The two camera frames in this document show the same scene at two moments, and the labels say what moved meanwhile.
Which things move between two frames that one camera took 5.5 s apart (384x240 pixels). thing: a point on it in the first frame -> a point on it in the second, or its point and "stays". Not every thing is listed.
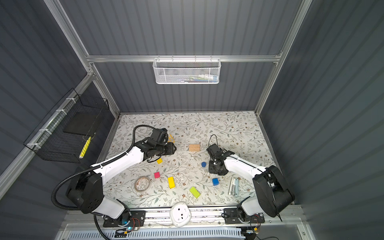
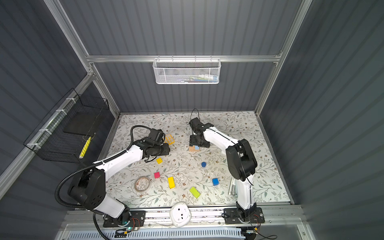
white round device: x=180 y=214 stays
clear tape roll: x=142 y=183 stays
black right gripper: x=211 y=169 -> x=192 y=142
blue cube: x=215 y=181 stays
